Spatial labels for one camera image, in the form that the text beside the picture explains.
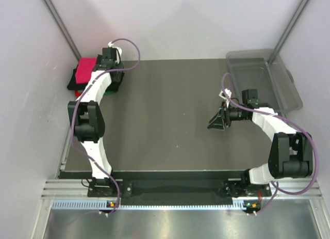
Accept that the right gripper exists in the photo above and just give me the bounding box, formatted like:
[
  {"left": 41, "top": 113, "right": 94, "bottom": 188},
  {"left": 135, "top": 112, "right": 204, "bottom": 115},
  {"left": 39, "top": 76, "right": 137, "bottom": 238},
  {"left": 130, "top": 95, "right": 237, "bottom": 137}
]
[{"left": 208, "top": 101, "right": 249, "bottom": 130}]

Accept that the pink t shirt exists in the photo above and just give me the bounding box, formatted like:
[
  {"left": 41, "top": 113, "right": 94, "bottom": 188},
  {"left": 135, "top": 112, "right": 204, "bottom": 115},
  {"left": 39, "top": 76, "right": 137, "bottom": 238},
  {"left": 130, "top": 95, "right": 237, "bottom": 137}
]
[{"left": 75, "top": 57, "right": 97, "bottom": 84}]

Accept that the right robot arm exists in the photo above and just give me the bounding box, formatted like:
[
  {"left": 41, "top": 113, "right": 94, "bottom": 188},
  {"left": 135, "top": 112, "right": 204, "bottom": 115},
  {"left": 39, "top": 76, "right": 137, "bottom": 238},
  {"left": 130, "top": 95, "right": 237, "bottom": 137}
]
[{"left": 208, "top": 89, "right": 314, "bottom": 196}]

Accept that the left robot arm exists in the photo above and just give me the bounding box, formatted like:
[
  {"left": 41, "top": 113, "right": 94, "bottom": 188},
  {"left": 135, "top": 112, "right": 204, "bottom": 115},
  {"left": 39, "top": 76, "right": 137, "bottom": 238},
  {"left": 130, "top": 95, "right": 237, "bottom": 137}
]
[{"left": 68, "top": 45, "right": 123, "bottom": 197}]

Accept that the clear plastic bin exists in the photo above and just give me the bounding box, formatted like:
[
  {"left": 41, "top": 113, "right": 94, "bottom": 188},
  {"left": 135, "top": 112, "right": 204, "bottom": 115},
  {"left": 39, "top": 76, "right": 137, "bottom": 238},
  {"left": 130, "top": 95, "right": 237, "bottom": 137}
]
[{"left": 226, "top": 49, "right": 303, "bottom": 116}]

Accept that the folded black t shirt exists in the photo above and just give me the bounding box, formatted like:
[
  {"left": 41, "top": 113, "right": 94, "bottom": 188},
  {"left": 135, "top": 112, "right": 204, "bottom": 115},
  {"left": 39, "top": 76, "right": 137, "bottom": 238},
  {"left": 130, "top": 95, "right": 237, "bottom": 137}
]
[{"left": 67, "top": 68, "right": 124, "bottom": 92}]

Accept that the folded green t shirt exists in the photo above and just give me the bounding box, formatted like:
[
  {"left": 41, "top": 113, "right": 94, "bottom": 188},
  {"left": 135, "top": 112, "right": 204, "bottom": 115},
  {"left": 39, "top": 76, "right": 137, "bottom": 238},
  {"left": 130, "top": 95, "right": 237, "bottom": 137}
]
[{"left": 105, "top": 91, "right": 117, "bottom": 95}]

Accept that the folded red t shirt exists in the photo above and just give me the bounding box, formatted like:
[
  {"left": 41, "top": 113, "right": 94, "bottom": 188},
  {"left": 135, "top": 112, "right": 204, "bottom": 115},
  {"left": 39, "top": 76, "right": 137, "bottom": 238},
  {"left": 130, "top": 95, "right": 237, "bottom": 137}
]
[{"left": 74, "top": 90, "right": 82, "bottom": 97}]

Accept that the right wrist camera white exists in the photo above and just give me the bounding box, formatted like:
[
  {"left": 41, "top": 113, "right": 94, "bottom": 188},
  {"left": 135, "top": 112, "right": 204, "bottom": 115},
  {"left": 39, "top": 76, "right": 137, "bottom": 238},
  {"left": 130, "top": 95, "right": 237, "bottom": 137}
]
[{"left": 219, "top": 88, "right": 232, "bottom": 99}]

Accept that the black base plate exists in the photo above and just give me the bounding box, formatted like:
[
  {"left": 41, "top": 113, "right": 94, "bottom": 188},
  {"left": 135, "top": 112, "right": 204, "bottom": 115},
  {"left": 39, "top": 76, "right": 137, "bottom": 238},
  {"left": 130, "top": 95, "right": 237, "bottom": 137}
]
[{"left": 87, "top": 170, "right": 271, "bottom": 206}]

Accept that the grey cable duct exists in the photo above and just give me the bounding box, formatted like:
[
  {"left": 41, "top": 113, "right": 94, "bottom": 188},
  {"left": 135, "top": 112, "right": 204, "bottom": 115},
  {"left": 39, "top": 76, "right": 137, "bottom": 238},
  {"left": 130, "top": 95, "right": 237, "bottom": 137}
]
[{"left": 52, "top": 199, "right": 260, "bottom": 211}]

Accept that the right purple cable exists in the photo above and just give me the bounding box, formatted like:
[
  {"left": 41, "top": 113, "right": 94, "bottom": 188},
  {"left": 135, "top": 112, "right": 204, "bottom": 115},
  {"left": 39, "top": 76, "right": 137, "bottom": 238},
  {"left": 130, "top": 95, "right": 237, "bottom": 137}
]
[{"left": 221, "top": 72, "right": 319, "bottom": 216}]

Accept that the right corner frame post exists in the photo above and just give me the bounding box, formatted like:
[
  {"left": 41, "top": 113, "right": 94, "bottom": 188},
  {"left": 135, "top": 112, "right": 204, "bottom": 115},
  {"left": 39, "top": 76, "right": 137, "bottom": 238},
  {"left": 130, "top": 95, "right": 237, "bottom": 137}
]
[{"left": 268, "top": 0, "right": 311, "bottom": 66}]

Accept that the corner frame post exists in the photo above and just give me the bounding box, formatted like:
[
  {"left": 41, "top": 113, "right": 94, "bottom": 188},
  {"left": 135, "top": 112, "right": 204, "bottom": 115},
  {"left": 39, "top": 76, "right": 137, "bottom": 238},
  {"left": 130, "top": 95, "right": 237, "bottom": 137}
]
[
  {"left": 41, "top": 0, "right": 81, "bottom": 60},
  {"left": 268, "top": 0, "right": 311, "bottom": 66}
]

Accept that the aluminium frame rail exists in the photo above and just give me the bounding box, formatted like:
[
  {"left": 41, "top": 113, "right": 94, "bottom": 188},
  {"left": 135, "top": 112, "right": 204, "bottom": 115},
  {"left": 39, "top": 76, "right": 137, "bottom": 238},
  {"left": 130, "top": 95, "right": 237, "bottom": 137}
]
[{"left": 41, "top": 178, "right": 323, "bottom": 198}]

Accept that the left corner frame post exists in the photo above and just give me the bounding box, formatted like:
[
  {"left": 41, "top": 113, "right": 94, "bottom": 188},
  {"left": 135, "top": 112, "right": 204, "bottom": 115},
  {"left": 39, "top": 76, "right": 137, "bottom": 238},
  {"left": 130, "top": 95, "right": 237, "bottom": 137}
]
[{"left": 41, "top": 0, "right": 81, "bottom": 60}]

